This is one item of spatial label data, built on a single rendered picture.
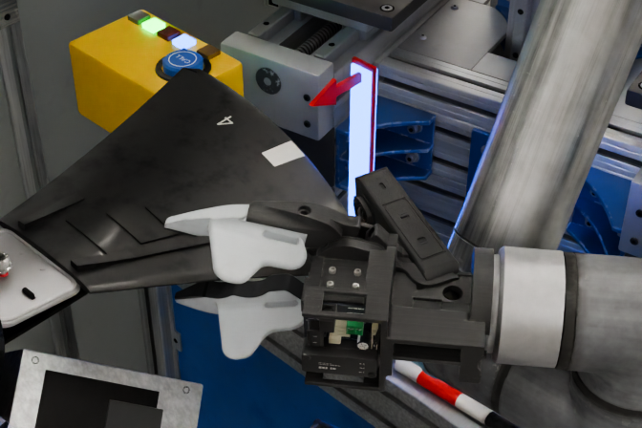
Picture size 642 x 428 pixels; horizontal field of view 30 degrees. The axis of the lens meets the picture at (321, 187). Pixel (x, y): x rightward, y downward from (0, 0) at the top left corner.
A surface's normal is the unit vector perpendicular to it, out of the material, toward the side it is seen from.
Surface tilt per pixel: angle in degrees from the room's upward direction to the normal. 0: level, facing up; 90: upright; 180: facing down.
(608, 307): 39
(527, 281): 21
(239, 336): 16
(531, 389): 56
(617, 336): 70
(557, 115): 64
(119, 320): 90
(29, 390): 50
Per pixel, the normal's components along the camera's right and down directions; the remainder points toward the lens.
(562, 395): -0.45, -0.21
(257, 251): 0.22, -0.69
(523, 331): -0.12, 0.30
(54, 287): 0.07, -0.84
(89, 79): -0.69, 0.44
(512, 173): -0.50, 0.05
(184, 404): 0.55, -0.18
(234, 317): -0.24, -0.67
